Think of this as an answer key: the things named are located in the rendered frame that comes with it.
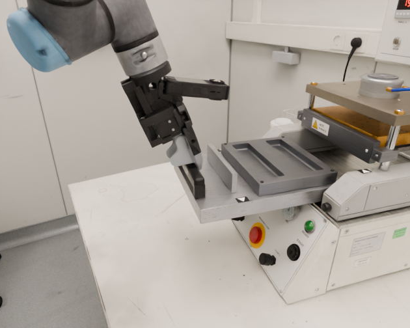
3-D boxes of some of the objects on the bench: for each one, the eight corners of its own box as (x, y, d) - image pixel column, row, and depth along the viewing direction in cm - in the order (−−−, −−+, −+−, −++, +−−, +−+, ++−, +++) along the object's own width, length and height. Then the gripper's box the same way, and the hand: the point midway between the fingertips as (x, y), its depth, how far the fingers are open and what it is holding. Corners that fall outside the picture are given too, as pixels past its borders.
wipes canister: (279, 150, 130) (283, 114, 124) (294, 157, 123) (299, 121, 117) (263, 153, 126) (266, 118, 120) (276, 161, 120) (281, 124, 113)
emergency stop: (251, 237, 77) (259, 224, 76) (259, 247, 73) (267, 233, 72) (246, 235, 76) (254, 222, 75) (253, 246, 73) (261, 233, 72)
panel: (228, 213, 88) (258, 155, 83) (282, 297, 63) (330, 220, 57) (222, 212, 87) (252, 153, 82) (274, 295, 62) (322, 218, 56)
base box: (375, 183, 104) (388, 135, 97) (498, 260, 72) (533, 197, 65) (226, 211, 90) (228, 157, 83) (297, 321, 58) (310, 250, 50)
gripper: (118, 77, 54) (165, 172, 65) (122, 88, 46) (175, 194, 57) (163, 57, 55) (202, 155, 66) (174, 65, 47) (217, 174, 58)
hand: (200, 162), depth 61 cm, fingers closed, pressing on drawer
